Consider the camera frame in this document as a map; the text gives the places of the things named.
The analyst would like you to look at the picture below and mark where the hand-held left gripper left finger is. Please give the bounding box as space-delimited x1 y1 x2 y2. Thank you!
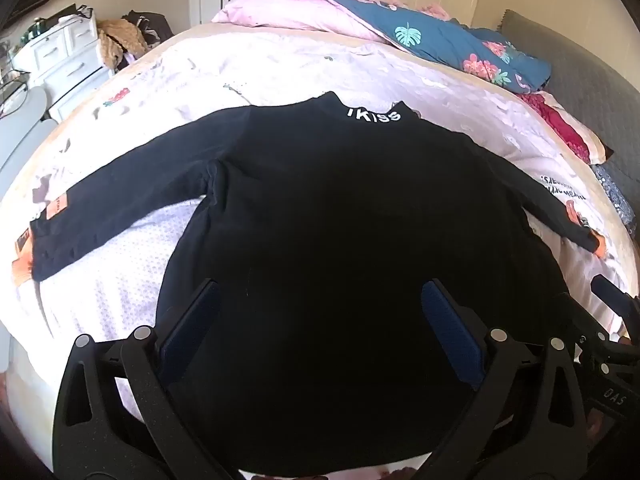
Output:
50 277 241 480

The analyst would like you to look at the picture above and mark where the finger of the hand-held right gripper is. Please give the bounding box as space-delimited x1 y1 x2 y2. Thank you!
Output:
591 275 640 326

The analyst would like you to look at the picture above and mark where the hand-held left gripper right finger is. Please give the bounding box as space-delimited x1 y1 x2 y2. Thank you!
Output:
415 280 591 480

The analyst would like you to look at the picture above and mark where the black long-sleeve shirt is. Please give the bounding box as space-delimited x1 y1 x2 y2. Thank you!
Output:
30 91 601 478

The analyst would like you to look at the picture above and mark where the blue patterned pillow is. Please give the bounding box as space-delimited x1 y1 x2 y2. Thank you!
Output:
595 162 640 233

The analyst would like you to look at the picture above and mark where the red patterned pillow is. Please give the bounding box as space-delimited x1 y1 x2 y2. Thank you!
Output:
517 91 616 166

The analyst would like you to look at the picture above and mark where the grey padded headboard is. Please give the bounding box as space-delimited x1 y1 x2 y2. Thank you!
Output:
500 9 640 241

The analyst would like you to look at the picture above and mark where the white curved desk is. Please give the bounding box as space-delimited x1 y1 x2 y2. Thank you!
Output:
0 85 58 196

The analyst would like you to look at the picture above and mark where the blue floral quilt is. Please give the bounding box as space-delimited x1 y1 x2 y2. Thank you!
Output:
320 0 553 93

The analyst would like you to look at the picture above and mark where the white dresser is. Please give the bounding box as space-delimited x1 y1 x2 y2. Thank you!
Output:
10 7 113 121

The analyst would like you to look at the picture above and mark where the black bag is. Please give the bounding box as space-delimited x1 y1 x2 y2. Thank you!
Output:
122 9 175 48

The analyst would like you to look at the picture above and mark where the pink folded quilt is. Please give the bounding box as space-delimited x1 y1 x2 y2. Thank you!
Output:
211 0 401 43

